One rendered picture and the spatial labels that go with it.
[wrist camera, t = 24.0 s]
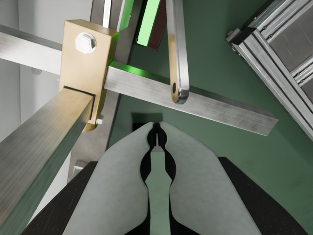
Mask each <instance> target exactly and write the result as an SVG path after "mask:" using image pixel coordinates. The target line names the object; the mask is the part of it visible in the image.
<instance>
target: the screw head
mask: <svg viewBox="0 0 313 235"><path fill-rule="evenodd" d="M75 44H76V49H77V50H79V51H81V52H83V53H92V52H93V51H94V50H95V49H96V40H95V38H94V36H93V35H91V34H90V33H87V32H83V33H80V34H78V36H77V38H76V39H75Z"/></svg>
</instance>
